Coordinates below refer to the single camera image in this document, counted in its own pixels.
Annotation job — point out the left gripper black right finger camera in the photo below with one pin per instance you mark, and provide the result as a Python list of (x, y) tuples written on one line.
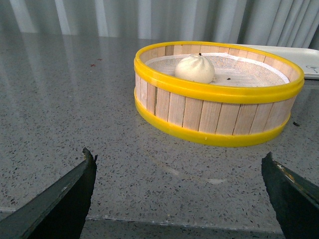
[(294, 199)]

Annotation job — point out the grey pleated curtain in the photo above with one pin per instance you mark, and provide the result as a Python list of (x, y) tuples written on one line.
[(288, 23)]

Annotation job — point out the white steamed bun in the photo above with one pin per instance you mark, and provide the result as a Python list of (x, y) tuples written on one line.
[(196, 68)]

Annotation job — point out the white mesh steamer liner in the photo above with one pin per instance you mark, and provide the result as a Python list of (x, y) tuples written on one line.
[(229, 70)]

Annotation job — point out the wooden steamer basket yellow rims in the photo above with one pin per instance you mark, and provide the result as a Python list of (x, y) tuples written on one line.
[(214, 115)]

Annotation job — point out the white rectangular tray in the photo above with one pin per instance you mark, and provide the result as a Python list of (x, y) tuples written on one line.
[(307, 59)]

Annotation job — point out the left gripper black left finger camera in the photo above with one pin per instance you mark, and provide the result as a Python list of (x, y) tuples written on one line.
[(60, 211)]

